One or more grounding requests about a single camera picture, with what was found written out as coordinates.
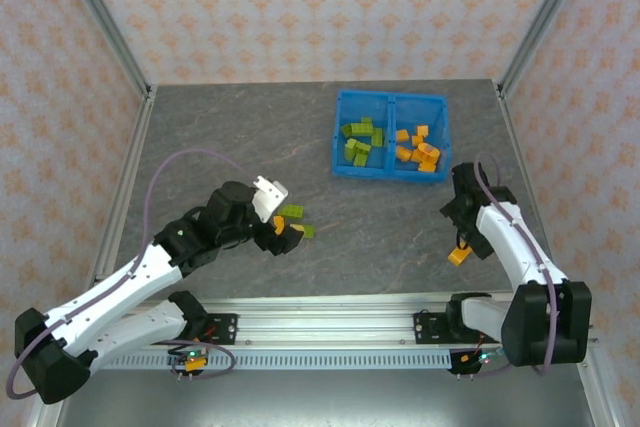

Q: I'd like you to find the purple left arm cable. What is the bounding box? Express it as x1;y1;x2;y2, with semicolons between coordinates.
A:
7;147;261;401

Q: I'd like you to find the aluminium table side rail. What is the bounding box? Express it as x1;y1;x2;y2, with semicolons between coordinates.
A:
494;80;571;283
92;85;159;288

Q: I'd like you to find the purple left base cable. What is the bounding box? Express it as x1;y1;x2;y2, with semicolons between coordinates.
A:
167;341;237;382

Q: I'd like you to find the wide aluminium base rail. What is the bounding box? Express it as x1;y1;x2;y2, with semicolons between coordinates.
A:
94;296;599;348

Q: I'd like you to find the grey slotted cable duct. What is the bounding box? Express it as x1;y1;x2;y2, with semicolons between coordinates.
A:
99;350;451;372

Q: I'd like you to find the blue two-compartment plastic bin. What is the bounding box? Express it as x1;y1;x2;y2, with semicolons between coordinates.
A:
332;89;451;184

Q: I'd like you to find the aluminium frame post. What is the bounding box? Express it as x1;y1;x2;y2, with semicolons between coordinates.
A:
52;0;153;98
498;0;597;98

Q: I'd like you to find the aluminium outer frame bar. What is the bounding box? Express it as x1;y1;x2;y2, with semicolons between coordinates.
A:
574;361;626;427
24;396;66;427

